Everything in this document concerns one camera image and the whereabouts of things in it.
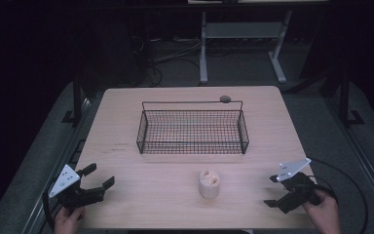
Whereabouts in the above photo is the beige lotus root piece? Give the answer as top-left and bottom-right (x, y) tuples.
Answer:
(198, 169), (221, 200)

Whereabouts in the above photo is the white metal desk frame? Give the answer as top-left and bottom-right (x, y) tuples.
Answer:
(199, 10), (294, 85)

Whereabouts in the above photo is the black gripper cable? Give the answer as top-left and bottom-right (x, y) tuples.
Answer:
(42, 190), (56, 230)
(307, 157), (370, 234)

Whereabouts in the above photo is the black metal stand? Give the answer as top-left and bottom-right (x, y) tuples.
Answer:
(337, 61), (366, 128)
(61, 69), (87, 126)

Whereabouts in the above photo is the person's left hand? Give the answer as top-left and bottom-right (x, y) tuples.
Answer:
(53, 205), (88, 234)

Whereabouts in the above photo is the bundle of floor cables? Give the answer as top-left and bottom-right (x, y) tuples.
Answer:
(130, 34), (203, 88)

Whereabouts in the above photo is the black wire basket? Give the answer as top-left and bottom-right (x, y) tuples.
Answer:
(135, 99), (250, 156)

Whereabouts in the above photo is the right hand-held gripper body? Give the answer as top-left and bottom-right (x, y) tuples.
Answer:
(276, 157), (320, 215)

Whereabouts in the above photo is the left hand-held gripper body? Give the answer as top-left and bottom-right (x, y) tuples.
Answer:
(47, 164), (107, 212)

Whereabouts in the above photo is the aluminium frame rail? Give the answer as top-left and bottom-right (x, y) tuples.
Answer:
(20, 97), (94, 234)
(322, 96), (374, 226)

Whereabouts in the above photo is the person's right hand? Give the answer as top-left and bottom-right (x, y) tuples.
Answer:
(301, 188), (342, 234)

